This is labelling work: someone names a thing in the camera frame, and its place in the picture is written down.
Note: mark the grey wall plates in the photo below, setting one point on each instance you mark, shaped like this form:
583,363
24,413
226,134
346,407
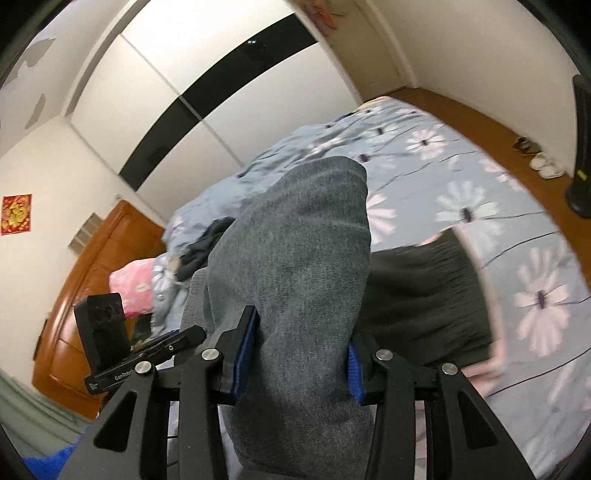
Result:
83,233

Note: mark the grey fleece sweatshirt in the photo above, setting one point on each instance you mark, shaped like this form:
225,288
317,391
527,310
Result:
300,277

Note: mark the white wardrobe with black stripe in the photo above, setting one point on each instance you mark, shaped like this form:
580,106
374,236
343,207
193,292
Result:
207,60

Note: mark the blue floral duvet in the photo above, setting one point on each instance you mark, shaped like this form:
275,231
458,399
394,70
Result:
461,207

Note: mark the black tower fan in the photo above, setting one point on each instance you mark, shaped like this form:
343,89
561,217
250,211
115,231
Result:
581,138

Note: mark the dark green ribbed garment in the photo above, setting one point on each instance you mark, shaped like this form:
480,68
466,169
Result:
425,300

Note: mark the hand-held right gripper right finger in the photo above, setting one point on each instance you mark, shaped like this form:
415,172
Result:
354,369

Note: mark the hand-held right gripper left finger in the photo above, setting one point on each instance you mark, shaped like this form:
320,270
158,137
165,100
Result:
244,350

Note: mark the beige door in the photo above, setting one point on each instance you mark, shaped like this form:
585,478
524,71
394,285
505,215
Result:
383,41

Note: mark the hanging leafy decoration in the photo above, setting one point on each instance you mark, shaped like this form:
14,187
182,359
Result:
328,11

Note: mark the brown shoe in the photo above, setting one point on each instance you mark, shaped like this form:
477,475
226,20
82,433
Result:
526,145

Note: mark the white shoe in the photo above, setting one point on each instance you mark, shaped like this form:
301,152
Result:
551,171
540,161

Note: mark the dark cloth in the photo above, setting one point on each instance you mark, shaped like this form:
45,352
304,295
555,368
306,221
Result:
203,249

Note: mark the wooden bed headboard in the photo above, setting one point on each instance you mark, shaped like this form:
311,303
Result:
78,300

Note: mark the red wall poster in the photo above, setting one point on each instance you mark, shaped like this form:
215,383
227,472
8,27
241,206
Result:
16,214

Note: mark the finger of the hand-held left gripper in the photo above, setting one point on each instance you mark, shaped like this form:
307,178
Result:
187,339

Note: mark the pink patterned pillow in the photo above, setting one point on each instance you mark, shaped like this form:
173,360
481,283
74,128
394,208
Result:
131,286

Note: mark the blue cloth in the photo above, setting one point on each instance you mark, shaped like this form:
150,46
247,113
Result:
51,461

